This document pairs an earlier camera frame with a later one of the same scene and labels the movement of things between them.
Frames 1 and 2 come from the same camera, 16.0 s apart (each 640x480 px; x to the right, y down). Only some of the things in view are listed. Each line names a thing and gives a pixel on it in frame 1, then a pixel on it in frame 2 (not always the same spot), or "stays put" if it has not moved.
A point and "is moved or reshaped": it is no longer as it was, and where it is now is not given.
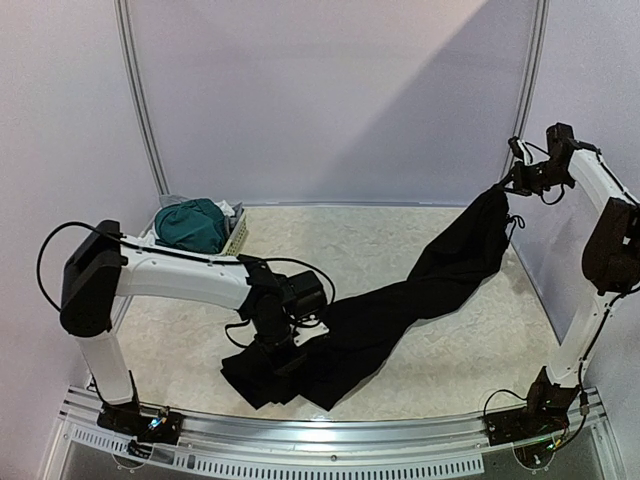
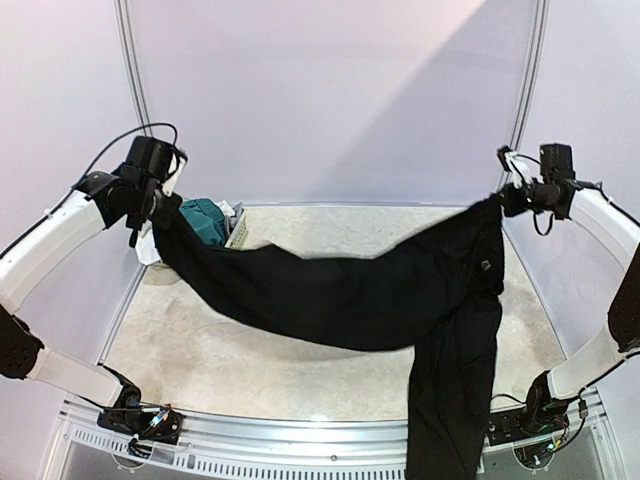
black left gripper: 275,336 to 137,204
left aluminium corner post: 123,16 stays put
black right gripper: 516,177 to 513,198
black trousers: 357,321 is moved or reshaped
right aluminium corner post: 533,73 stays put
